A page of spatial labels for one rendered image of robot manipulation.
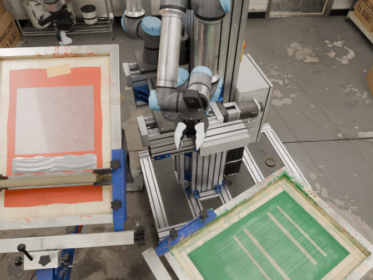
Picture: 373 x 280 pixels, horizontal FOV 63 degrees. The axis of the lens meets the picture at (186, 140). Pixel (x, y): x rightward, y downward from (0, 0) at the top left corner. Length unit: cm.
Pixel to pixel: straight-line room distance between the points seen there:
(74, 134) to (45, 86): 26
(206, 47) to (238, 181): 153
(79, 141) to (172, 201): 120
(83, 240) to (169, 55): 78
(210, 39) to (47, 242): 100
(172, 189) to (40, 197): 128
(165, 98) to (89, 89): 47
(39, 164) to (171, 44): 77
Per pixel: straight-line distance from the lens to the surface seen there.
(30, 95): 155
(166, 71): 112
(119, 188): 132
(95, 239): 131
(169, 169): 261
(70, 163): 142
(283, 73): 411
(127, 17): 187
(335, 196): 299
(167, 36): 114
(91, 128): 142
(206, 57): 127
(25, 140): 151
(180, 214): 238
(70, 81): 151
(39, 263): 129
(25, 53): 159
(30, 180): 136
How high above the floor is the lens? 231
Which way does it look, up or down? 48 degrees down
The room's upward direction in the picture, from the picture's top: straight up
